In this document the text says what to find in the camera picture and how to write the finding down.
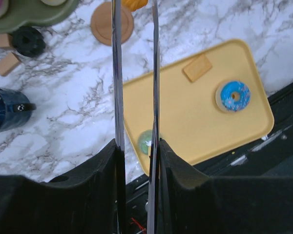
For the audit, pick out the metal serving tongs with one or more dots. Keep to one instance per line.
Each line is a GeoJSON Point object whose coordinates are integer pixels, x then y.
{"type": "Point", "coordinates": [153, 184]}

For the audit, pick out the rectangular beige biscuit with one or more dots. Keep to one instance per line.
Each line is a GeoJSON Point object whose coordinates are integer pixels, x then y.
{"type": "Point", "coordinates": [197, 68]}

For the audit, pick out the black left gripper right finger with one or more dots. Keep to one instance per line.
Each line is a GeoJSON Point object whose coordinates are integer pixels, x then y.
{"type": "Point", "coordinates": [194, 203]}

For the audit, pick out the black ridged knob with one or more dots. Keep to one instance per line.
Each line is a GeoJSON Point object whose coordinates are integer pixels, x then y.
{"type": "Point", "coordinates": [28, 41]}

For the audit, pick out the blue frosted donut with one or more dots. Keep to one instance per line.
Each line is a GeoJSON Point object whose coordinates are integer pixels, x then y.
{"type": "Point", "coordinates": [232, 96]}

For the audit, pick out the light wooden coaster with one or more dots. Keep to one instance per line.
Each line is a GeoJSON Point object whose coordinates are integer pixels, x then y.
{"type": "Point", "coordinates": [101, 23]}

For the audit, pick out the orange fish cookie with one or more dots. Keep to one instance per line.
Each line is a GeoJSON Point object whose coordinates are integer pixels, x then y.
{"type": "Point", "coordinates": [134, 5]}

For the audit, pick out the green snowball cake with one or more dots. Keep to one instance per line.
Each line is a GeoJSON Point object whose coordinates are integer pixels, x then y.
{"type": "Point", "coordinates": [145, 142]}

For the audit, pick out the yellow frosted donut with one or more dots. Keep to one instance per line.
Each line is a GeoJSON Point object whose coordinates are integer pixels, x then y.
{"type": "Point", "coordinates": [53, 2]}

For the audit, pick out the small wooden block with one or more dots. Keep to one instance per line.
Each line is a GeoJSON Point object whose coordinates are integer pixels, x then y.
{"type": "Point", "coordinates": [11, 60]}

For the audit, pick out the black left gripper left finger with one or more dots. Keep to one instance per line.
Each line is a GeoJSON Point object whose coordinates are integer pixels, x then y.
{"type": "Point", "coordinates": [80, 201]}

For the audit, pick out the green tiered cake stand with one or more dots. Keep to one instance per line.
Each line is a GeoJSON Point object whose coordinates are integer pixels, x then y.
{"type": "Point", "coordinates": [34, 13]}

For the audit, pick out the dark blue mug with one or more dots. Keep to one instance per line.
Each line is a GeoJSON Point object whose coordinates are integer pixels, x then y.
{"type": "Point", "coordinates": [15, 109]}

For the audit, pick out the yellow serving tray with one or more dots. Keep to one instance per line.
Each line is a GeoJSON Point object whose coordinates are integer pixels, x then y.
{"type": "Point", "coordinates": [190, 120]}

